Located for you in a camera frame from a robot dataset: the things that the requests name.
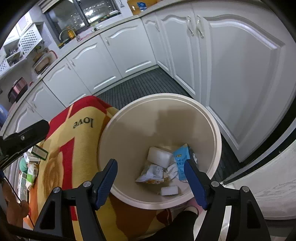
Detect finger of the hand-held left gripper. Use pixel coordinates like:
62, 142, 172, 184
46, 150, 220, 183
5, 120, 50, 160

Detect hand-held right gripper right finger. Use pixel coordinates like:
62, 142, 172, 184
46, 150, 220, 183
184, 159, 271, 241

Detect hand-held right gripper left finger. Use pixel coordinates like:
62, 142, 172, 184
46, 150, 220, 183
33, 159, 118, 241

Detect dark packet with white label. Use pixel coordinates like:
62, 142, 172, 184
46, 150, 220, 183
32, 145, 48, 162

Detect white tissue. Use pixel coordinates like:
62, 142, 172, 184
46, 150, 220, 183
165, 163, 180, 180

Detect blue plastic packet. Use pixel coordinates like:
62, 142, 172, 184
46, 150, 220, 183
173, 144, 193, 182

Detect small white foam block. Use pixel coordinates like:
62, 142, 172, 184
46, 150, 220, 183
161, 185, 180, 197

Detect green tissue packet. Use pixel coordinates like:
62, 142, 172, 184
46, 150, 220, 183
26, 163, 39, 184

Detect white printed plastic wrapper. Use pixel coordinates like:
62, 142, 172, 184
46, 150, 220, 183
17, 171, 31, 200

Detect white tissue packet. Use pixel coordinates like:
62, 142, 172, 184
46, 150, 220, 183
135, 164, 165, 184

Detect beige plastic trash bin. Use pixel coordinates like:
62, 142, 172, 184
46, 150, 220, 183
97, 93, 222, 209

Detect person's left hand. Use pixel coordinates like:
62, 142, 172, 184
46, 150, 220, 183
2, 183, 30, 230

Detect pink slipper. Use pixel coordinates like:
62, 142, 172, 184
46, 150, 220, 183
184, 200, 203, 215

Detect blue box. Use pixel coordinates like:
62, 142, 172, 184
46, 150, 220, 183
0, 104, 10, 127

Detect printed rose blanket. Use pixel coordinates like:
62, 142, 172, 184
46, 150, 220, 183
23, 95, 176, 241

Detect person's leg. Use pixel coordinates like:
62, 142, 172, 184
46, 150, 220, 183
170, 207, 199, 241

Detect copper rice cooker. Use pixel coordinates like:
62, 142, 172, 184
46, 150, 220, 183
8, 77, 28, 104

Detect dish rack with containers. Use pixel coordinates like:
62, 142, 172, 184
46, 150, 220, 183
32, 49, 59, 74

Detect steel kitchen faucet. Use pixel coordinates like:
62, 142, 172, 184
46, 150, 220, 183
59, 28, 81, 42

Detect white base cabinets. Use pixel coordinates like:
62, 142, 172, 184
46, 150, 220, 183
0, 0, 296, 163

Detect dark window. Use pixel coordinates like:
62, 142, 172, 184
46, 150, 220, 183
44, 0, 123, 47

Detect wooden cutting board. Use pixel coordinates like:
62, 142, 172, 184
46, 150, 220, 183
127, 0, 160, 16

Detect white lattice wall cabinet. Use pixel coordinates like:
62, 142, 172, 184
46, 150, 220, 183
0, 11, 45, 73

